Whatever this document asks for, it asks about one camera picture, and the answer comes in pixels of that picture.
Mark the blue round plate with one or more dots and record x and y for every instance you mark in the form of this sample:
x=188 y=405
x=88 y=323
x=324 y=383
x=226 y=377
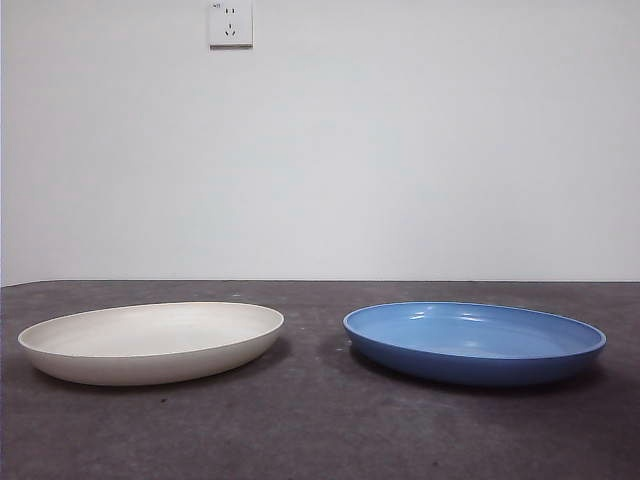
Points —
x=465 y=335

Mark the white round plate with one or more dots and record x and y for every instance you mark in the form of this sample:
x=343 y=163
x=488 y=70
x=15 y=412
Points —
x=150 y=340

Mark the white wall socket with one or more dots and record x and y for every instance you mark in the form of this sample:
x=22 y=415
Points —
x=231 y=25

